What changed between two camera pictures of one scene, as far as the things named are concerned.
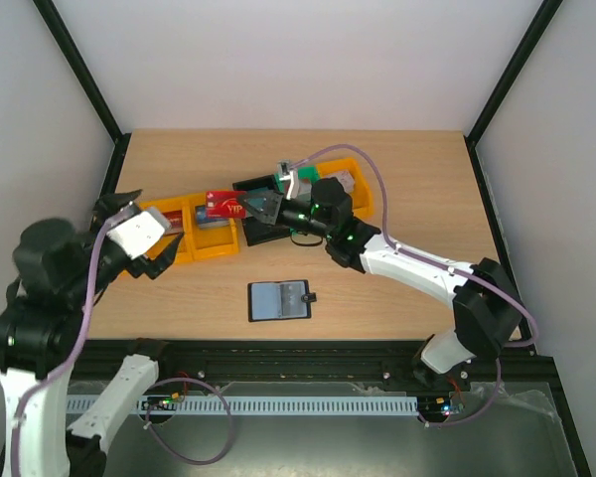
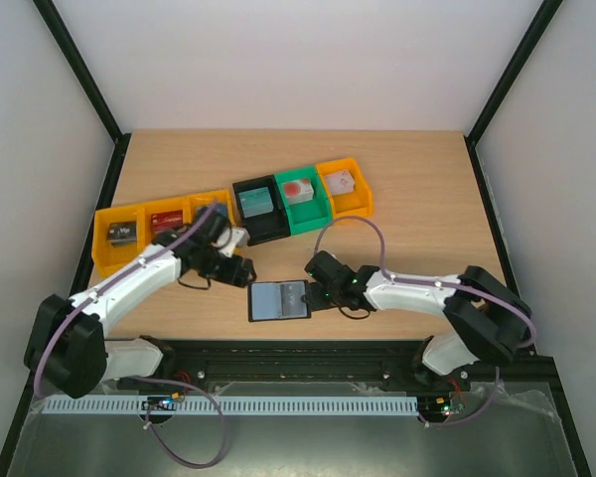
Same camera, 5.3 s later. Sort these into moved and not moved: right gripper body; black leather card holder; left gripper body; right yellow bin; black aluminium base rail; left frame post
Moved: right gripper body; left gripper body
Not moved: black aluminium base rail; black leather card holder; left frame post; right yellow bin
